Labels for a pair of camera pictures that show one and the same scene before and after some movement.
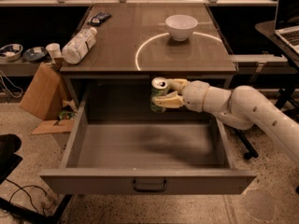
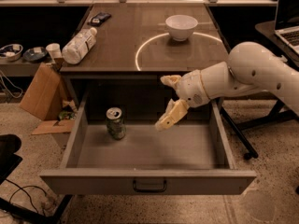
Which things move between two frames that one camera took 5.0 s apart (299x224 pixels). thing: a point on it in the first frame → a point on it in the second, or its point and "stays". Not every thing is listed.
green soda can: [159, 89] → [116, 122]
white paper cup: [54, 50] stays
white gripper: [193, 94] → [191, 89]
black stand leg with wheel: [250, 151] stays
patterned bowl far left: [11, 51] stays
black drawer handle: [135, 189] stays
